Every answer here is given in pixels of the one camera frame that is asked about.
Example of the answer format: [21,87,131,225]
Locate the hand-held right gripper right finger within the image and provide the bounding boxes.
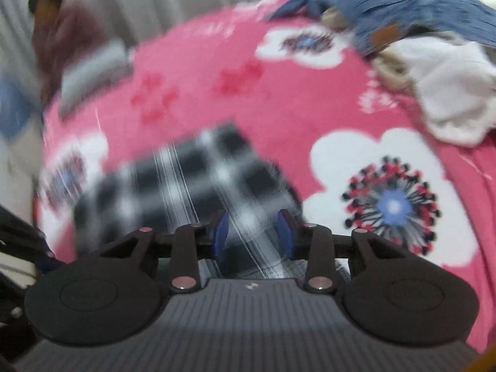
[276,209,407,293]

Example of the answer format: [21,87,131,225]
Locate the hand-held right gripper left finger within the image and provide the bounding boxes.
[99,211,231,293]

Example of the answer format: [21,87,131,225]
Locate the black white plaid shirt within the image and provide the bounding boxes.
[73,122,351,280]

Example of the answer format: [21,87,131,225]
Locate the white water dispenser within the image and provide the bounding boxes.
[0,132,43,218]

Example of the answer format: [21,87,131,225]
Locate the pink floral blanket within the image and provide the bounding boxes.
[33,0,496,357]

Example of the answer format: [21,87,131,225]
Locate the white t-shirt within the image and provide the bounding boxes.
[387,39,496,146]

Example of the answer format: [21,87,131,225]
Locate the grey curtain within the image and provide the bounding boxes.
[0,0,283,66]

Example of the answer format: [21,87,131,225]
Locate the blue jeans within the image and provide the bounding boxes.
[267,0,496,55]

